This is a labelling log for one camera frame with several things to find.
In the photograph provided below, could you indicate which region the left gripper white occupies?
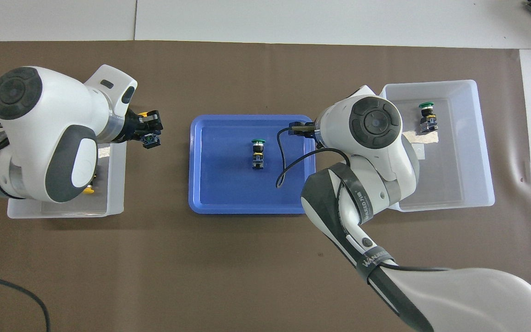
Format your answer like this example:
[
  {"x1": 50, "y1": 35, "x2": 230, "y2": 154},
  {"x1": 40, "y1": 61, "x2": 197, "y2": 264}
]
[{"x1": 83, "y1": 65, "x2": 163, "y2": 142}]

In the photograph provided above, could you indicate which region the green push button switch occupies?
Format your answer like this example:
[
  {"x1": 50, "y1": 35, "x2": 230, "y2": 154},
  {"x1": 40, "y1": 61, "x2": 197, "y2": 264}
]
[
  {"x1": 419, "y1": 101, "x2": 438, "y2": 134},
  {"x1": 251, "y1": 139, "x2": 266, "y2": 170}
]

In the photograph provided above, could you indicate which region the translucent white plastic box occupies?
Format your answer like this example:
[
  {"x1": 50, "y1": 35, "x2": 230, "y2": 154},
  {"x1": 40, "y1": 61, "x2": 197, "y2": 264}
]
[
  {"x1": 378, "y1": 79, "x2": 496, "y2": 212},
  {"x1": 7, "y1": 115, "x2": 129, "y2": 219}
]

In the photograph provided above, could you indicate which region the blue plastic tray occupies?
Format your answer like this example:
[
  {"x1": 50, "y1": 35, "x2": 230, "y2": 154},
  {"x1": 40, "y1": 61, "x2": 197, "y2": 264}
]
[{"x1": 188, "y1": 114, "x2": 317, "y2": 215}]

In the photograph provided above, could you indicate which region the brown paper table mat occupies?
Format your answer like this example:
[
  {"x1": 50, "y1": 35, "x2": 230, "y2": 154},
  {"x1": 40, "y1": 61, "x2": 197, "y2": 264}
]
[{"x1": 0, "y1": 41, "x2": 531, "y2": 332}]

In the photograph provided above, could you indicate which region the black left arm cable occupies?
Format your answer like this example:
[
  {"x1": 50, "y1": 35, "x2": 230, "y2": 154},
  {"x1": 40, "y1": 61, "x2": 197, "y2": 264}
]
[{"x1": 0, "y1": 272, "x2": 50, "y2": 332}]

